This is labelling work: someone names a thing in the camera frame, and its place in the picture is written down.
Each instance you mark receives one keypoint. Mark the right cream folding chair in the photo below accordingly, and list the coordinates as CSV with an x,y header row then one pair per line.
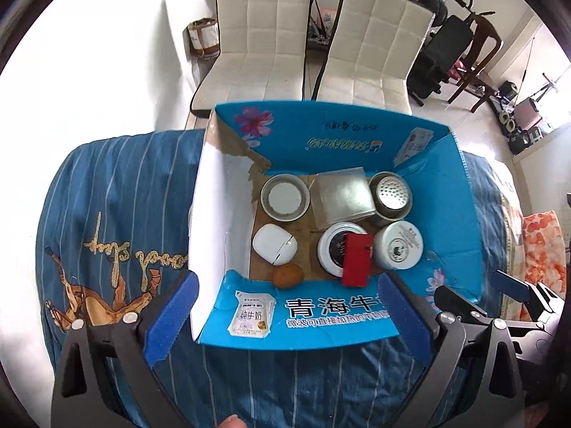
x,y
373,47

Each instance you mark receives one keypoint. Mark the grey speaker box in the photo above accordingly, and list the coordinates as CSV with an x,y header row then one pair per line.
x,y
526,114

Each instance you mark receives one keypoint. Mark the cream folding chair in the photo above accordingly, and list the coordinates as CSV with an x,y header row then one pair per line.
x,y
373,47
263,45

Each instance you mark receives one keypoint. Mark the person's hand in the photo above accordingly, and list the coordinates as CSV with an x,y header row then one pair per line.
x,y
233,421

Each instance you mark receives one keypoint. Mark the black exercise bench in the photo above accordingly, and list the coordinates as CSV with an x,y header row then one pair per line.
x,y
442,54

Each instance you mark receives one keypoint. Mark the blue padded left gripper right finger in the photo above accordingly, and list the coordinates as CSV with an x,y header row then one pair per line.
x,y
411,314

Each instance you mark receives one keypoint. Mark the dark wooden chair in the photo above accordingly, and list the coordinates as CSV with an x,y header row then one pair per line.
x,y
473,73

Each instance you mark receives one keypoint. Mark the orange white floral pillow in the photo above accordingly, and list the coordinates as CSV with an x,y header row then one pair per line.
x,y
545,251

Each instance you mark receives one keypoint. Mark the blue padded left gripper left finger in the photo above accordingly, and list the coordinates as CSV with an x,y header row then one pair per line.
x,y
165,316

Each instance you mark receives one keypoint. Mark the brown white bucket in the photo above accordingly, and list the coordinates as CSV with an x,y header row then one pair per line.
x,y
204,37

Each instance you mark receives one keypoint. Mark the blue cardboard milk box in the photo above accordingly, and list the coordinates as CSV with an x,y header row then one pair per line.
x,y
245,143

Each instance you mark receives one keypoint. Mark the clear plastic square box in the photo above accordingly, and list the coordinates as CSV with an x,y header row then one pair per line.
x,y
342,195

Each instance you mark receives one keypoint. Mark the metal perforated lid tin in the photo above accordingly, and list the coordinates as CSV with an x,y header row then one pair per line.
x,y
392,198

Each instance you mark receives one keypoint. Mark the brown walnut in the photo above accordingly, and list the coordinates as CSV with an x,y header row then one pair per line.
x,y
287,276

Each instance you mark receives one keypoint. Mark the white round cream tin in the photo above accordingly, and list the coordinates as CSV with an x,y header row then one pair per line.
x,y
398,246

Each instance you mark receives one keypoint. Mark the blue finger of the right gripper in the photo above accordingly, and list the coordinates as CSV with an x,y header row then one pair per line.
x,y
511,286

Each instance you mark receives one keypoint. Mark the left cream folding chair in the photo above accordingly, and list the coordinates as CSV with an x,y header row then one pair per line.
x,y
263,45

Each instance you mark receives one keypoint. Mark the red rectangular box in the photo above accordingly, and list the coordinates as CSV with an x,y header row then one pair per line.
x,y
358,255

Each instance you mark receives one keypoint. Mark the blue striped bed cover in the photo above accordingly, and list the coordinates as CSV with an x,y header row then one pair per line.
x,y
114,233

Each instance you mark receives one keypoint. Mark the glass jar with metal lid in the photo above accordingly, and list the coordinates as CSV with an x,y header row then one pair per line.
x,y
285,198

